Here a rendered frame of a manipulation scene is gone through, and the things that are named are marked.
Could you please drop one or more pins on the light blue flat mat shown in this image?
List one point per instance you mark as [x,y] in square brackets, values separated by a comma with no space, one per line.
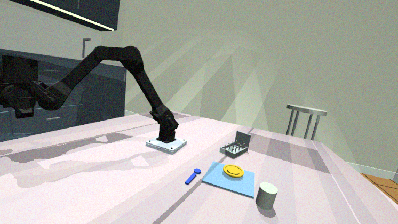
[217,177]

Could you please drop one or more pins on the yellow plate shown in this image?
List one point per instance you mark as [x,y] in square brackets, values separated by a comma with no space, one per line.
[233,171]

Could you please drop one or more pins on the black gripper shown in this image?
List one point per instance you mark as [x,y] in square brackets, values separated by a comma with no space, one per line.
[2,88]

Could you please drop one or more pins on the blue spoon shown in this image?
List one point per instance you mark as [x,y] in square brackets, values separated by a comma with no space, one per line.
[196,171]

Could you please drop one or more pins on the grey cylinder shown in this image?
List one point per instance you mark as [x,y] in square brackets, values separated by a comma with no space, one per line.
[266,196]

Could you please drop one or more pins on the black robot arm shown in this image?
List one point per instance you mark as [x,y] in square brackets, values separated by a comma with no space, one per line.
[20,72]

